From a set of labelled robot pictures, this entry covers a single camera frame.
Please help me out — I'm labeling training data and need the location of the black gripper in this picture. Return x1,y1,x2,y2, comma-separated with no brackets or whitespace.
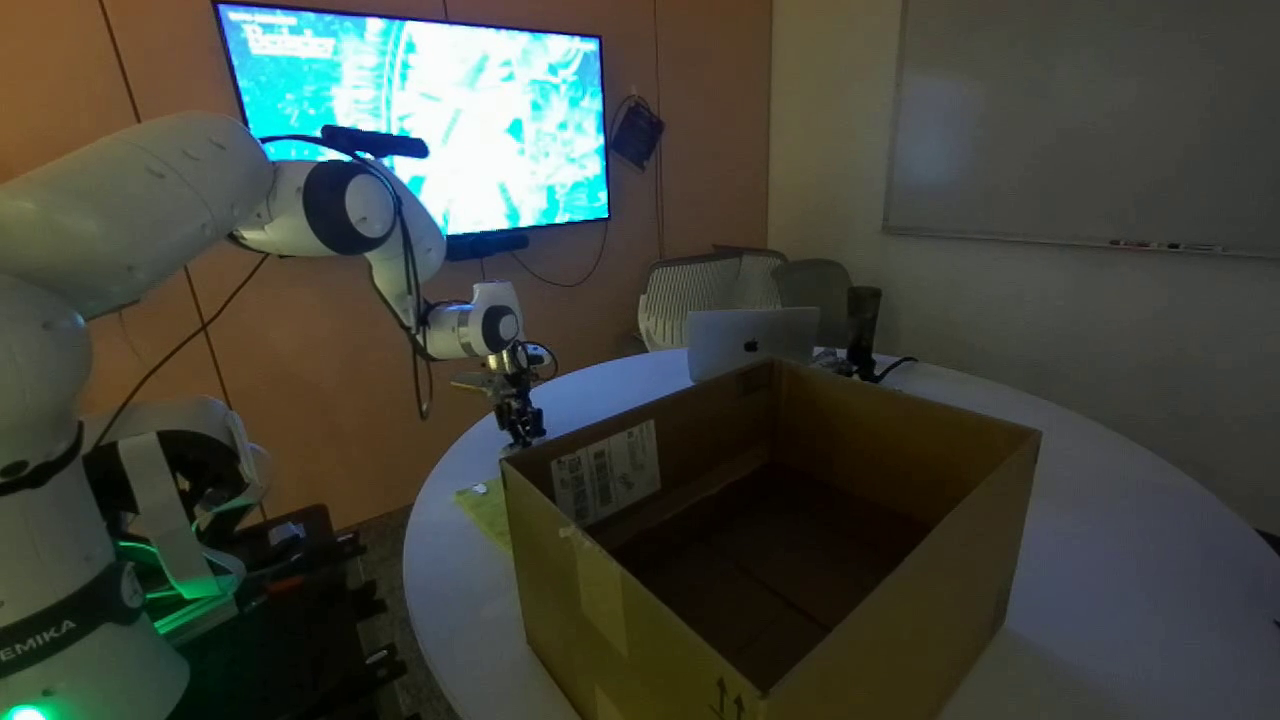
486,342,552,440

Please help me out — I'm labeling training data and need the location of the green towel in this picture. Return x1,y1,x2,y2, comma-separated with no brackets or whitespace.
454,481,511,547

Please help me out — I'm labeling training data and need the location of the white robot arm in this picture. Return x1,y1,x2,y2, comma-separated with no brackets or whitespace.
0,114,525,720

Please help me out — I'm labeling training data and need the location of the open cardboard box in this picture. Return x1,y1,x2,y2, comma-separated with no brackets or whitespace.
503,364,1039,720

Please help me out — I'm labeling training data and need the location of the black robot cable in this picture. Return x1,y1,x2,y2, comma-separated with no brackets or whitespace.
254,127,444,426

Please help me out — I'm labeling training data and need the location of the wall mounted television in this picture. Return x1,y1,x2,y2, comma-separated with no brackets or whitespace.
212,0,610,252

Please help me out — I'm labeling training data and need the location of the black wall box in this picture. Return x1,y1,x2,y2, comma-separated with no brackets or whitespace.
610,100,663,168

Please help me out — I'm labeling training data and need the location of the whiteboard on wall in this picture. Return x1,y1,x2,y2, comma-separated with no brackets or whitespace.
885,0,1280,260

